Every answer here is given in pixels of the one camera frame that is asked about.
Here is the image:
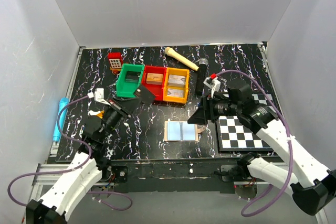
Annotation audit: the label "black VIP card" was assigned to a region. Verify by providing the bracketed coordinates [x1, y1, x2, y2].
[134, 84, 155, 105]

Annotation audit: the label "blue plastic card sleeves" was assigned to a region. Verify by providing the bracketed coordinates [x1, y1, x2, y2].
[166, 121, 196, 142]

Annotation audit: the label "beige leather card holder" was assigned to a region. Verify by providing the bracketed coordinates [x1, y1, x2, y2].
[164, 120, 207, 143]

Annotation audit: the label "white diamond card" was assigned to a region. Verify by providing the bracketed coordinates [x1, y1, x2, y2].
[166, 88, 184, 98]

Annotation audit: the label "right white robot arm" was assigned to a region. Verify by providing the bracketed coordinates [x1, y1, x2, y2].
[187, 83, 335, 216]

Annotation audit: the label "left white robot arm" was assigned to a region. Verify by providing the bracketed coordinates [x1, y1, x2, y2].
[26, 98, 141, 223]

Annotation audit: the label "card box in red bin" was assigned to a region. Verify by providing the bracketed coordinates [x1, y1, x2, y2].
[146, 73, 163, 85]

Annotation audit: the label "card box in yellow bin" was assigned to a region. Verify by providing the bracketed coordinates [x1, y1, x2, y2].
[168, 74, 186, 88]

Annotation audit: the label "yellow green toy block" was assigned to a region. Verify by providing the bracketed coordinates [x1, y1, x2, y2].
[88, 110, 104, 119]

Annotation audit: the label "green plastic bin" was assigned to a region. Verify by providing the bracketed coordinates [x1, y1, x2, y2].
[116, 63, 144, 98]

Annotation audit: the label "red plastic bin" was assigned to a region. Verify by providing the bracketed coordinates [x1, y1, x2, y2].
[141, 65, 166, 101]

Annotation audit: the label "black white chessboard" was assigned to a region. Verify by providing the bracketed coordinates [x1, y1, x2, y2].
[215, 92, 280, 153]

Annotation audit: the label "yellow plastic bin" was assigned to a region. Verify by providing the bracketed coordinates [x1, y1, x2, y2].
[163, 67, 190, 104]

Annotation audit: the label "black microphone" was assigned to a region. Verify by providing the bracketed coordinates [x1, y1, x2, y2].
[195, 58, 208, 95]

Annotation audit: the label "red toy block building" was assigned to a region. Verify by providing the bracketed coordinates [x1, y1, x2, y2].
[108, 52, 123, 74]

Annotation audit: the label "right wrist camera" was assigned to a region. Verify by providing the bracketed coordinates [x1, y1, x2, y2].
[203, 74, 220, 98]

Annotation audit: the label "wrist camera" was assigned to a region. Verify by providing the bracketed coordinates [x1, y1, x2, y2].
[87, 88, 109, 105]
[203, 74, 220, 98]

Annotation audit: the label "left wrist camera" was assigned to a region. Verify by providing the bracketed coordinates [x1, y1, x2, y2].
[87, 88, 109, 105]

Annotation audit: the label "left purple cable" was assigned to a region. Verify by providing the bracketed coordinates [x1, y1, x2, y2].
[6, 93, 133, 211]

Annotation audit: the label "purple cable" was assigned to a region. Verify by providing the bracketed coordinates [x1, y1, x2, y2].
[215, 69, 294, 218]
[6, 93, 133, 211]

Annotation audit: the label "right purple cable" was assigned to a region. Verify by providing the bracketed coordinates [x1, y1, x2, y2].
[215, 69, 294, 218]

